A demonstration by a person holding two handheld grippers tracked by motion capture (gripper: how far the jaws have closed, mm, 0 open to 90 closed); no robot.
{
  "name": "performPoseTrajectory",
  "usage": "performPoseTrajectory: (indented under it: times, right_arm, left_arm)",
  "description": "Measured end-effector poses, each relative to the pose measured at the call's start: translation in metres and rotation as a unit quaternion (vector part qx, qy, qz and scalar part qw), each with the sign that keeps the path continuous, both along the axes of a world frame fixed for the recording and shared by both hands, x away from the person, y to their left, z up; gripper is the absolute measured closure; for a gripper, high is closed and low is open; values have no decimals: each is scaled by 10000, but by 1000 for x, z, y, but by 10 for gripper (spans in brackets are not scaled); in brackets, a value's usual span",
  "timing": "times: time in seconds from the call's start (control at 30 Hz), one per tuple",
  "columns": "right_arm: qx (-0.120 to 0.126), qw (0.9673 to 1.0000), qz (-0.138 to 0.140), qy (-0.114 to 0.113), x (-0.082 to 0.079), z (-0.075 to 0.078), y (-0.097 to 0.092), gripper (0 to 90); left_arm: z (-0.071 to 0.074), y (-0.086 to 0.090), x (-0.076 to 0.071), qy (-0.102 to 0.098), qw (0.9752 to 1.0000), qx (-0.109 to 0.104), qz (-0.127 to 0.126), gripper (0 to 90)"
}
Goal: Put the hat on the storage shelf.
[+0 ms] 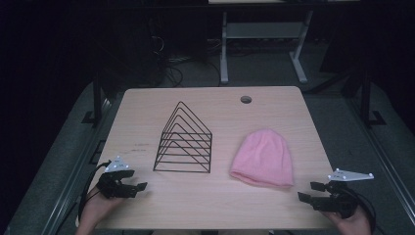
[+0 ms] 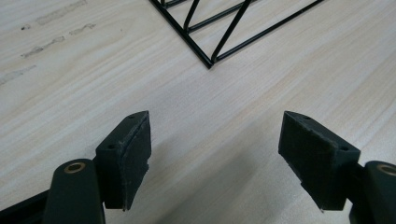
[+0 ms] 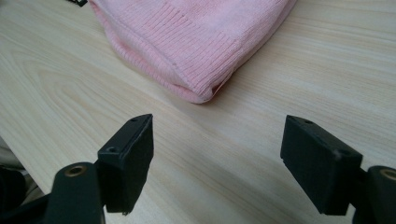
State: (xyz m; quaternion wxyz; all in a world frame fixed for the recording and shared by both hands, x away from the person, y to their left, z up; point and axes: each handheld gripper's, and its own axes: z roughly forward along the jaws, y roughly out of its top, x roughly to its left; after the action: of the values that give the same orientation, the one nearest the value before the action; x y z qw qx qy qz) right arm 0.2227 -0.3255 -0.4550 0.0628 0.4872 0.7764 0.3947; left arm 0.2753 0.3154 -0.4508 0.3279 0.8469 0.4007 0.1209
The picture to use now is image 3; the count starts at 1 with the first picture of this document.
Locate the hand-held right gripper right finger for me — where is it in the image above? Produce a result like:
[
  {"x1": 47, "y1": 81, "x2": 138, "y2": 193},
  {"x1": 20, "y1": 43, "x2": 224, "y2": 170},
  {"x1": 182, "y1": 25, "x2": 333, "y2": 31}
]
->
[{"x1": 279, "y1": 114, "x2": 364, "y2": 217}]

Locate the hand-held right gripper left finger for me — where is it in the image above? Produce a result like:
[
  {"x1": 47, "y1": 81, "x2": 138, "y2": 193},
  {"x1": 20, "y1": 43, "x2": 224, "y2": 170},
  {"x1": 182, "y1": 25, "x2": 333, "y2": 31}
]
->
[{"x1": 96, "y1": 113, "x2": 155, "y2": 217}]

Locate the pink knit hat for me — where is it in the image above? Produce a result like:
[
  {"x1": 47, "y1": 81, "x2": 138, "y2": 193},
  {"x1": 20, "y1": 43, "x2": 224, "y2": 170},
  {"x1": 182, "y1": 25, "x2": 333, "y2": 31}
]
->
[{"x1": 88, "y1": 0, "x2": 298, "y2": 105}]

